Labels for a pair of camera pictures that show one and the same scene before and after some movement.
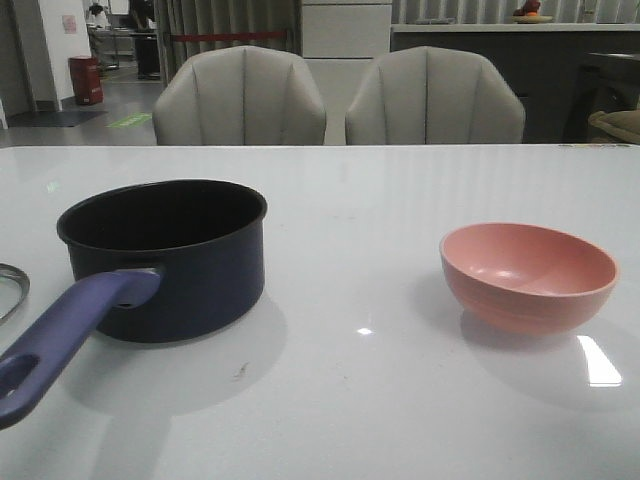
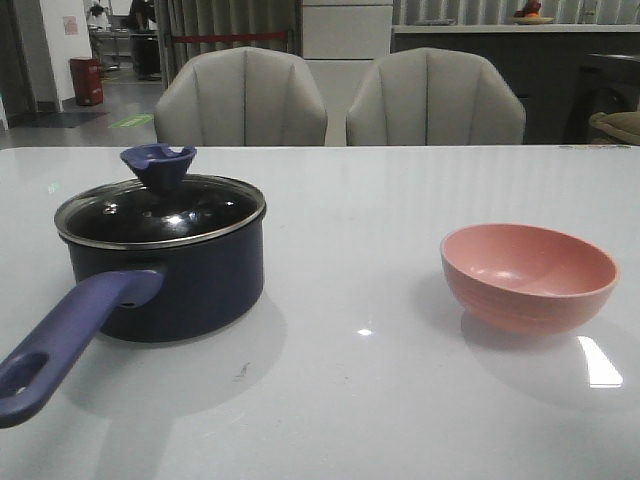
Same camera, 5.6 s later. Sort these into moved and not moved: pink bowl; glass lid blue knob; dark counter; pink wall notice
Moved: glass lid blue knob
Not moved: dark counter; pink wall notice; pink bowl
